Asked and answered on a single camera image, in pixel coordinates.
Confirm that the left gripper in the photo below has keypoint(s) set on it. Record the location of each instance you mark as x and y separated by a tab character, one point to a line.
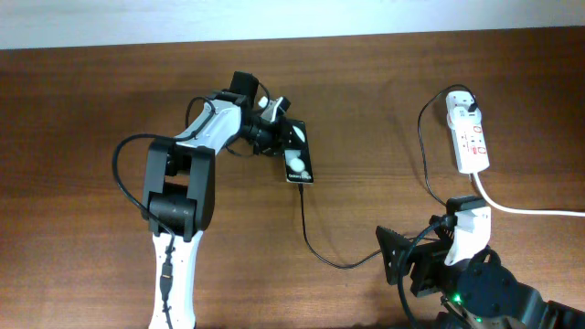
279	142

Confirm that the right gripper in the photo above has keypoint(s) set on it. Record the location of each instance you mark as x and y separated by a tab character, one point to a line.
430	256

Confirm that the black smartphone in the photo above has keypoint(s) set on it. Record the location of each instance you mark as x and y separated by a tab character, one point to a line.
296	154

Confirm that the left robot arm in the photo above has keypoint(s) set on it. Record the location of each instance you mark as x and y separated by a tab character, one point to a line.
179	187

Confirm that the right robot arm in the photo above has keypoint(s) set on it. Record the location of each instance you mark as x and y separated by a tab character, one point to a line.
487	294

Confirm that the white charger plug adapter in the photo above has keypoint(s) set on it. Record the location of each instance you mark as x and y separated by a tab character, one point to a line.
462	109

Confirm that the white power strip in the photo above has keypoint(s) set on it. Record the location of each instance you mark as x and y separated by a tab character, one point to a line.
470	149

